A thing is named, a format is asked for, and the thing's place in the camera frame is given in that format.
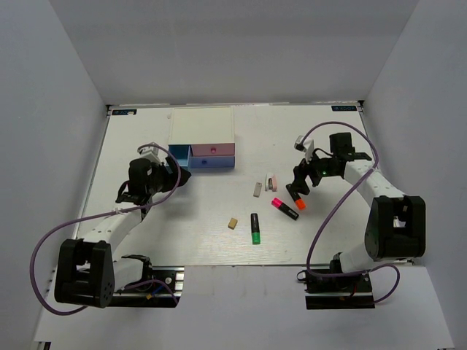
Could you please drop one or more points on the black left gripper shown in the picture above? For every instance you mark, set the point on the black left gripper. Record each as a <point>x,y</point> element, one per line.
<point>170,178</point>

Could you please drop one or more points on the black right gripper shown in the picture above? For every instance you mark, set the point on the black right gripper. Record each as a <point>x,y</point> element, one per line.
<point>300,184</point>

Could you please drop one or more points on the light blue drawer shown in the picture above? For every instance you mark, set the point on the light blue drawer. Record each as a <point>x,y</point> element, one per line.
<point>182,153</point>

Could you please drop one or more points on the white eraser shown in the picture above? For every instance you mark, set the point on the white eraser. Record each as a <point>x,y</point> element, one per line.
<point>257,190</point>

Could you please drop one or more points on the small yellow eraser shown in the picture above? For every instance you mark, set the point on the small yellow eraser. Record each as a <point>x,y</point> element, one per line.
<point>232,223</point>

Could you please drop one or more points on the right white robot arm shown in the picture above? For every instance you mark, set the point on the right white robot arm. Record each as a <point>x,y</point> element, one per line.
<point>396,227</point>

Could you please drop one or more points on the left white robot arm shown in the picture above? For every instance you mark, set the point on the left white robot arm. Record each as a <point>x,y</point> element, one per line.
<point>88,273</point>

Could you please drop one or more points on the dark blue drawer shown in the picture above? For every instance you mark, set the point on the dark blue drawer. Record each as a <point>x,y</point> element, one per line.
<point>211,162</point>

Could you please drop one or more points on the orange highlighter black body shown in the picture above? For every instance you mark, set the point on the orange highlighter black body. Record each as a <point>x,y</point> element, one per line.
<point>298,201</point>

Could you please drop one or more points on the pink drawer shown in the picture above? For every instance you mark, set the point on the pink drawer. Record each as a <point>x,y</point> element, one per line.
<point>211,150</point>

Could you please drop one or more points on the pink highlighter black body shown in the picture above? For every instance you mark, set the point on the pink highlighter black body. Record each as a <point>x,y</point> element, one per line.
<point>284,208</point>

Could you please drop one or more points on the white drawer organizer cabinet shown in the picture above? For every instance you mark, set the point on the white drawer organizer cabinet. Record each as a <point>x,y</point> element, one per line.
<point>202,125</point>

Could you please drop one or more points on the green highlighter black body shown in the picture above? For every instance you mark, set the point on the green highlighter black body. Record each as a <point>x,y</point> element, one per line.
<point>255,228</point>

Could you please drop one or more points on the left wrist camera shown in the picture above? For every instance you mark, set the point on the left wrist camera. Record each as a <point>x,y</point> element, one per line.
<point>149,152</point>

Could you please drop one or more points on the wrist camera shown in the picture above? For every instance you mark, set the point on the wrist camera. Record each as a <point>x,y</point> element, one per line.
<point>149,152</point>
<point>305,146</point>

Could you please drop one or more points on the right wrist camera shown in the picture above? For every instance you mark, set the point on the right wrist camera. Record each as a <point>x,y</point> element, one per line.
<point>305,146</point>

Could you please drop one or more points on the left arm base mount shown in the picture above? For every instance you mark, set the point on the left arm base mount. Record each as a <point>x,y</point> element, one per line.
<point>153,288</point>

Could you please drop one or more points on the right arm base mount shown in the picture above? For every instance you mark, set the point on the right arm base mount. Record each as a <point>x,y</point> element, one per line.
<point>345,293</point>

